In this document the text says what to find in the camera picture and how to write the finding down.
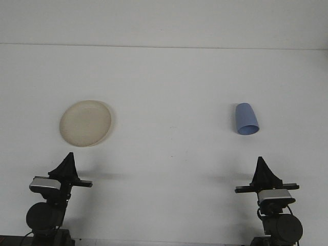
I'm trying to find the dark robot mounting platform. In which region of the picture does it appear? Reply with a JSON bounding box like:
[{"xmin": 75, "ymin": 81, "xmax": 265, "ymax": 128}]
[{"xmin": 0, "ymin": 234, "xmax": 35, "ymax": 246}]

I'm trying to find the pale blue cup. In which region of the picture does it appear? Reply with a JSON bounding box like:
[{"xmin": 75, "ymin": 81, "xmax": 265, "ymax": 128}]
[{"xmin": 235, "ymin": 102, "xmax": 259, "ymax": 135}]

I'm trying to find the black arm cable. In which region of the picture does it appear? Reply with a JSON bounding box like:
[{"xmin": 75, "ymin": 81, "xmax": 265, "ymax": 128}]
[{"xmin": 21, "ymin": 231, "xmax": 35, "ymax": 246}]

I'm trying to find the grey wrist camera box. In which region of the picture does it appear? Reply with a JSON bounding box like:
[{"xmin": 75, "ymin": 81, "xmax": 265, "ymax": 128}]
[
  {"xmin": 29, "ymin": 176, "xmax": 62, "ymax": 192},
  {"xmin": 257, "ymin": 189, "xmax": 294, "ymax": 203}
]

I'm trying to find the pale round plate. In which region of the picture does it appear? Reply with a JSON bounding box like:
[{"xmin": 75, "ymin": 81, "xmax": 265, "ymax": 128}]
[{"xmin": 59, "ymin": 99, "xmax": 115, "ymax": 148}]

